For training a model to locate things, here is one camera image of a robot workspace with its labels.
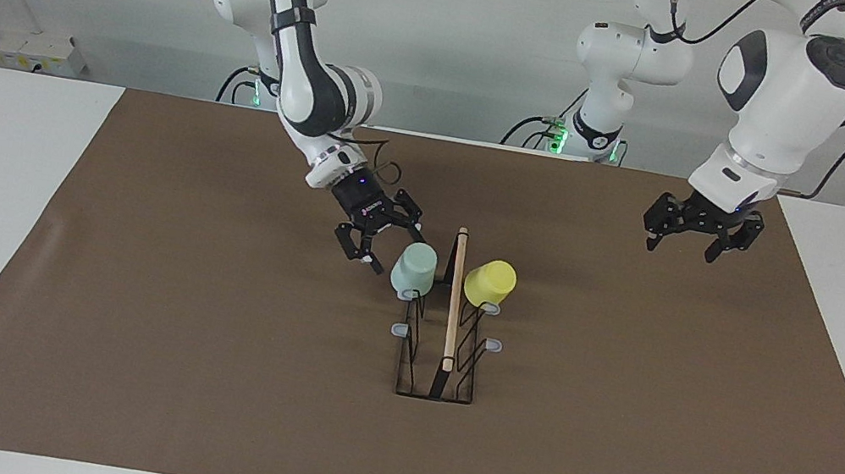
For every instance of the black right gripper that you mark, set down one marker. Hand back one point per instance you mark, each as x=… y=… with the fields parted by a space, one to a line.
x=364 y=203

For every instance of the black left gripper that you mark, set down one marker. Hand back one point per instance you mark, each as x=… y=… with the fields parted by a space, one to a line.
x=705 y=216

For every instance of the pale green plastic cup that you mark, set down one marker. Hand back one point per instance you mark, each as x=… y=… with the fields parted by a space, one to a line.
x=415 y=270

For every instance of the yellow plastic cup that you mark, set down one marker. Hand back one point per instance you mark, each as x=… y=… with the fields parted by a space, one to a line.
x=490 y=283

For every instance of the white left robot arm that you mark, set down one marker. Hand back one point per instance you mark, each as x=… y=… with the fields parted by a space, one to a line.
x=782 y=91

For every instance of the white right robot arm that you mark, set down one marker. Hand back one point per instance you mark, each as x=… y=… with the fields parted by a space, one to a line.
x=310 y=89

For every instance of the brown table mat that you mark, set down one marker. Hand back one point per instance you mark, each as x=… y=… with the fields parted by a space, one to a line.
x=230 y=411

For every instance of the white wall socket box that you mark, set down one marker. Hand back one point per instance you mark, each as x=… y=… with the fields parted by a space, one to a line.
x=41 y=53

